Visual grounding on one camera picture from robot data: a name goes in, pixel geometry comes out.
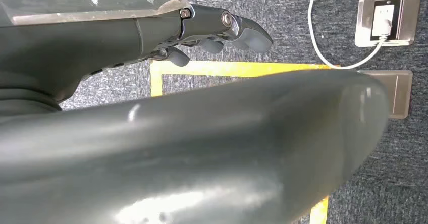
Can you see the yellow floor tape strip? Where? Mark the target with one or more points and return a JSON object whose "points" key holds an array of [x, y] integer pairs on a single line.
{"points": [[217, 68], [319, 212]]}

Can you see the white power plug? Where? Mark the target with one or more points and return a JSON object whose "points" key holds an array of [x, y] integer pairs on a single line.
{"points": [[383, 20]]}

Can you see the ribbed grey left arm sleeve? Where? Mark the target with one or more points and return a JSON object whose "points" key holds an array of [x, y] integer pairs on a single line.
{"points": [[20, 99]]}

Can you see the steel floor cover plate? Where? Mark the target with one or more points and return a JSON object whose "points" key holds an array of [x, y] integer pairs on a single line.
{"points": [[399, 92]]}

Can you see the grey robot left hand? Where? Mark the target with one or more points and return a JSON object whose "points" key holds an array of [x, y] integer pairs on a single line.
{"points": [[207, 142]]}

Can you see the steel floor socket box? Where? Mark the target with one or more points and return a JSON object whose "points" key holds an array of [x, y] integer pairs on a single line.
{"points": [[408, 18]]}

